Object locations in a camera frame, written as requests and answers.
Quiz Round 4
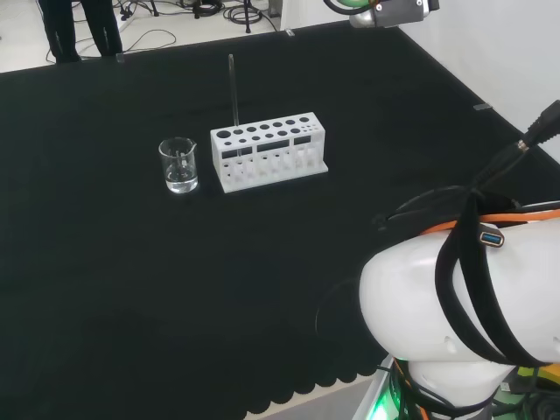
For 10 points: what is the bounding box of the clear glass beaker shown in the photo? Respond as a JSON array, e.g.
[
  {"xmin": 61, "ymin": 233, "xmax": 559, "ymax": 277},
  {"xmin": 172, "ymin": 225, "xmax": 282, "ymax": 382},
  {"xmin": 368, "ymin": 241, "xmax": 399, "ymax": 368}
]
[{"xmin": 157, "ymin": 136, "xmax": 200, "ymax": 195}]

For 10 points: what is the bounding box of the coiled black cable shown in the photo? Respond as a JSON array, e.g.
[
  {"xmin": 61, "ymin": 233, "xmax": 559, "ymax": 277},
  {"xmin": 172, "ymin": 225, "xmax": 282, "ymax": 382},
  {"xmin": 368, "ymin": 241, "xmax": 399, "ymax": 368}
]
[
  {"xmin": 221, "ymin": 6, "xmax": 266, "ymax": 26},
  {"xmin": 192, "ymin": 0, "xmax": 225, "ymax": 19}
]

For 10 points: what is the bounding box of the orange cable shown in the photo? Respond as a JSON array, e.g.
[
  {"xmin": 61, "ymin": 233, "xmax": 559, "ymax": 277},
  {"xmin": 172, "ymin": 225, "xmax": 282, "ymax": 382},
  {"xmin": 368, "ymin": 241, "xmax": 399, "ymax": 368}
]
[{"xmin": 417, "ymin": 208, "xmax": 560, "ymax": 238}]

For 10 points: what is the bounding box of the clear glass rod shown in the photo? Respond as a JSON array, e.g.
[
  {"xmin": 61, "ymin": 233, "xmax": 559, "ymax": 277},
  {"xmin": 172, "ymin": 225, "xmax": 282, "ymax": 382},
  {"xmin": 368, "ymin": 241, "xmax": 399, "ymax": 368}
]
[{"xmin": 227, "ymin": 53, "xmax": 243, "ymax": 159}]

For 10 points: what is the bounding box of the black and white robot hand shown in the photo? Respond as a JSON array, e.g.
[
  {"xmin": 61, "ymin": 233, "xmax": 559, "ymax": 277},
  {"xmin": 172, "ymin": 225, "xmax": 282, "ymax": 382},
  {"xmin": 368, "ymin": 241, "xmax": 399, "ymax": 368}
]
[{"xmin": 322, "ymin": 0, "xmax": 441, "ymax": 30}]

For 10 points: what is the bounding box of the black tripod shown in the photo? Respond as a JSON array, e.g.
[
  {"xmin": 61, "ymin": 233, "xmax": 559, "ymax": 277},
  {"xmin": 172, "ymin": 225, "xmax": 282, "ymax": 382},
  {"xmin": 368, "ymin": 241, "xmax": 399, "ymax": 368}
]
[
  {"xmin": 113, "ymin": 0, "xmax": 161, "ymax": 21},
  {"xmin": 241, "ymin": 0, "xmax": 280, "ymax": 35}
]

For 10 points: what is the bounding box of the person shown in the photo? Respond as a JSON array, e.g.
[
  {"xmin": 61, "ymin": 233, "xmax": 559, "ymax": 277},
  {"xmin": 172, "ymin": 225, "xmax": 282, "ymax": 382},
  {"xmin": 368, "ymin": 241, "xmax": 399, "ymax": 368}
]
[{"xmin": 37, "ymin": 0, "xmax": 124, "ymax": 65}]

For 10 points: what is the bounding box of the black cloth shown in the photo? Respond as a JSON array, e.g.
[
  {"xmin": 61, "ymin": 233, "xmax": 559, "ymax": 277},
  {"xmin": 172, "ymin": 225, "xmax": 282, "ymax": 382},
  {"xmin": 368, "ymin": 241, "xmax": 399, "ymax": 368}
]
[{"xmin": 0, "ymin": 24, "xmax": 560, "ymax": 420}]

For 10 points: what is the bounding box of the black cable with plug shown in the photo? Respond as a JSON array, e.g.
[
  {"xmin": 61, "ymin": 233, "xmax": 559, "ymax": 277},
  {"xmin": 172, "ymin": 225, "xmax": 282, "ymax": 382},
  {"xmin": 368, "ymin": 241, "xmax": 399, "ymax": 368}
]
[{"xmin": 371, "ymin": 99, "xmax": 560, "ymax": 233}]

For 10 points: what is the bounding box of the loose black floor cable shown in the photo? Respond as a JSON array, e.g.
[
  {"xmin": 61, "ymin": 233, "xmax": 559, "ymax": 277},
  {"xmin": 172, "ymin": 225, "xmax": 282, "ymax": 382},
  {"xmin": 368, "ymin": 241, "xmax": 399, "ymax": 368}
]
[{"xmin": 121, "ymin": 28, "xmax": 177, "ymax": 53}]

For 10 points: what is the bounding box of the white test tube rack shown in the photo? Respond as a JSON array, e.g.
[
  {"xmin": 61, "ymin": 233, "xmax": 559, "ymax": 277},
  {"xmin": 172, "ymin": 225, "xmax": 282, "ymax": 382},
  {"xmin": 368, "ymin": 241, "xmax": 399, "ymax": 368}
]
[{"xmin": 209, "ymin": 111, "xmax": 329, "ymax": 194}]

